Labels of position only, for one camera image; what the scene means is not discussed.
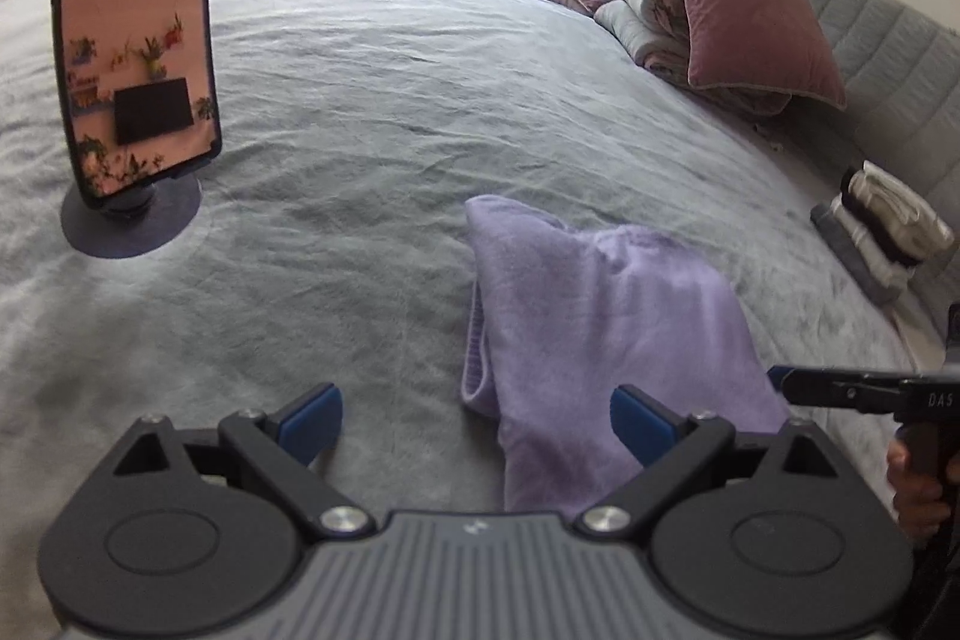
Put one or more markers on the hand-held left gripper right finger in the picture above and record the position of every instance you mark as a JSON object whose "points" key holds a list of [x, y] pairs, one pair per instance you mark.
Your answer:
{"points": [[641, 428]]}

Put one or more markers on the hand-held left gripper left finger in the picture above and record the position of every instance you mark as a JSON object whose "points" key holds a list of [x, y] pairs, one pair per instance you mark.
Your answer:
{"points": [[311, 424]]}

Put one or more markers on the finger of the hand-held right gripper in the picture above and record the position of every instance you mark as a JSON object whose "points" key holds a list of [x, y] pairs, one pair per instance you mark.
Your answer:
{"points": [[825, 389]]}

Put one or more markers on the purple sweater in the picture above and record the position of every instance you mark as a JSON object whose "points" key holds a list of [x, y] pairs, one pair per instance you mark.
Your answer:
{"points": [[600, 325]]}

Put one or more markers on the person's right hand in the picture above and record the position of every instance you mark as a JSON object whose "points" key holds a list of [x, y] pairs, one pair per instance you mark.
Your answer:
{"points": [[911, 494]]}

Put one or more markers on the folded grey garment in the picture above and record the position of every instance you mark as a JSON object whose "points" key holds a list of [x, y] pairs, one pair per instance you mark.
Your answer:
{"points": [[855, 265]]}

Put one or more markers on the folded black garment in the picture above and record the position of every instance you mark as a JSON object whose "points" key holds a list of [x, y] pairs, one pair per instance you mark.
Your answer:
{"points": [[896, 250]]}

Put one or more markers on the folded beige garment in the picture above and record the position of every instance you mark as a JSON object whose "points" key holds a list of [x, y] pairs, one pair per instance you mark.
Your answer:
{"points": [[919, 227]]}

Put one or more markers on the folded white ribbed garment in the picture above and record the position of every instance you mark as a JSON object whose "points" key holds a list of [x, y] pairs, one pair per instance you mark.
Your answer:
{"points": [[896, 186]]}

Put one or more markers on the round dark phone stand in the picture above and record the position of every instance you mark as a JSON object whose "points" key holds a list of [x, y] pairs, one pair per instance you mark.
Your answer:
{"points": [[112, 235]]}

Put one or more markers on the grey padded headboard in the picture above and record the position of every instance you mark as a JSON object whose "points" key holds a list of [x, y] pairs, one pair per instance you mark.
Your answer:
{"points": [[885, 70]]}

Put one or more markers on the pink velvet pillow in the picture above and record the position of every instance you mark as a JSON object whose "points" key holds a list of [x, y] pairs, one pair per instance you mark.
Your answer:
{"points": [[742, 3]]}

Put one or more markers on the smartphone with lit screen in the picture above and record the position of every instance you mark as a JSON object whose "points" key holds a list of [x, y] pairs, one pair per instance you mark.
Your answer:
{"points": [[135, 10]]}

